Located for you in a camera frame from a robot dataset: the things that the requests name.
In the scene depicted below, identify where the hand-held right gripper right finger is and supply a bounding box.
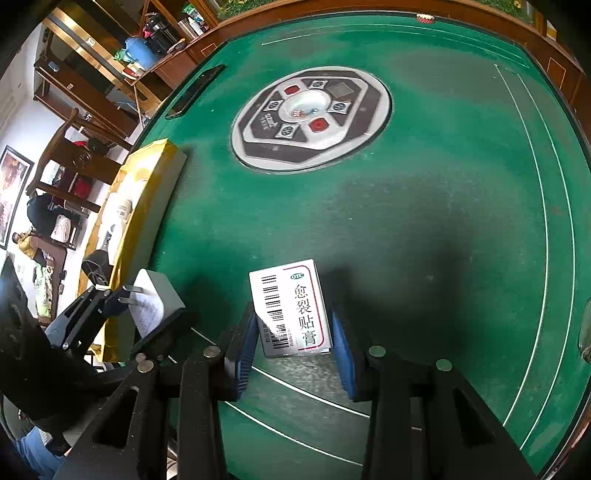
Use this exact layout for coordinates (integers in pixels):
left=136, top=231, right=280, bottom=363
left=330, top=302, right=539, bottom=480

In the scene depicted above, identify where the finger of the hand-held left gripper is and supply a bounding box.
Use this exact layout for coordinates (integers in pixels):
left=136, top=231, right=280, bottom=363
left=130, top=309, right=199, bottom=364
left=44, top=285, right=121, bottom=352

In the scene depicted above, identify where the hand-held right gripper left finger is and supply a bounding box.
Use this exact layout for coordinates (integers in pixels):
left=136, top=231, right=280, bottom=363
left=53, top=302, right=259, bottom=480

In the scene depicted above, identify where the white charger plug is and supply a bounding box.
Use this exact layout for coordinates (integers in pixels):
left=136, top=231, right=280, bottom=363
left=113, top=268, right=186, bottom=340

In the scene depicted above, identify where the small white barcode box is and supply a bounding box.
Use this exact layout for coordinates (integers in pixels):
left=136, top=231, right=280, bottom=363
left=248, top=258, right=334, bottom=360

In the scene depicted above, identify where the white plastic bottle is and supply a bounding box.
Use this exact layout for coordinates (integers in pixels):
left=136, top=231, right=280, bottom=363
left=104, top=194, right=137, bottom=236

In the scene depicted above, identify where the yellow box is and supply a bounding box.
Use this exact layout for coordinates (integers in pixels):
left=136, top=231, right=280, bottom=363
left=78, top=138, right=188, bottom=365

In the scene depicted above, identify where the person's left forearm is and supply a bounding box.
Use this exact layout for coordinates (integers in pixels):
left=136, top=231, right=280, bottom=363
left=14, top=427, right=65, bottom=480

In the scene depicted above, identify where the black jacket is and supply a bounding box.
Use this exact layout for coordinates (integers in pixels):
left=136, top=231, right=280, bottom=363
left=27, top=193, right=65, bottom=232

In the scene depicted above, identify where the wooden chair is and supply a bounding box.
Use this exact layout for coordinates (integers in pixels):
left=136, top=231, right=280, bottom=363
left=25, top=108, right=134, bottom=213

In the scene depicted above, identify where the mahjong table control panel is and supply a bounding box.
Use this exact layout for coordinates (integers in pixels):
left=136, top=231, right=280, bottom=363
left=230, top=65, right=393, bottom=172

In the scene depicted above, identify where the black smartphone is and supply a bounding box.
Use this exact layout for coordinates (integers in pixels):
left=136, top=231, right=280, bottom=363
left=165, top=65, right=226, bottom=118

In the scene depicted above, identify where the blue water jug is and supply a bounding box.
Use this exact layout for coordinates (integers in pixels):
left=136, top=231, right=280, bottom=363
left=124, top=36, right=158, bottom=68

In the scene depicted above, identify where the framed wall picture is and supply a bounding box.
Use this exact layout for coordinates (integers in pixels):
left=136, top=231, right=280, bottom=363
left=0, top=145, right=35, bottom=250

